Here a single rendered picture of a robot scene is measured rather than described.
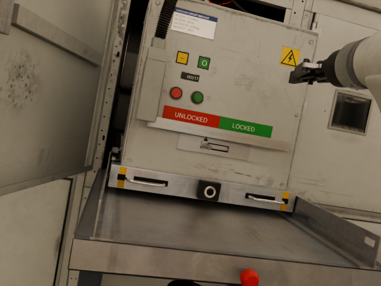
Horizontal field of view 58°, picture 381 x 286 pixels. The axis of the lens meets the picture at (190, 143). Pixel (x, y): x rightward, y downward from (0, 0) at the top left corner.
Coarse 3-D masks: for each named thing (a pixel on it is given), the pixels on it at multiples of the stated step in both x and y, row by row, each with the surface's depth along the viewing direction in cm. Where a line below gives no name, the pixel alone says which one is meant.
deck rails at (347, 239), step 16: (112, 192) 91; (112, 208) 76; (304, 208) 96; (320, 208) 89; (96, 224) 57; (112, 224) 66; (304, 224) 95; (320, 224) 88; (336, 224) 82; (352, 224) 77; (112, 240) 58; (320, 240) 82; (336, 240) 81; (352, 240) 76; (352, 256) 74; (368, 256) 71
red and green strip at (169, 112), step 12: (168, 108) 92; (180, 108) 93; (180, 120) 93; (192, 120) 94; (204, 120) 95; (216, 120) 95; (228, 120) 96; (240, 120) 97; (240, 132) 97; (252, 132) 98; (264, 132) 99
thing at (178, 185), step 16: (112, 176) 90; (144, 176) 92; (160, 176) 92; (176, 176) 93; (192, 176) 94; (160, 192) 93; (176, 192) 94; (192, 192) 95; (224, 192) 97; (240, 192) 98; (256, 192) 99; (272, 192) 100; (272, 208) 100; (288, 208) 101
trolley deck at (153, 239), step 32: (96, 192) 89; (128, 192) 96; (128, 224) 69; (160, 224) 73; (192, 224) 77; (224, 224) 82; (256, 224) 88; (288, 224) 94; (96, 256) 58; (128, 256) 59; (160, 256) 60; (192, 256) 61; (224, 256) 63; (256, 256) 64; (288, 256) 67; (320, 256) 71
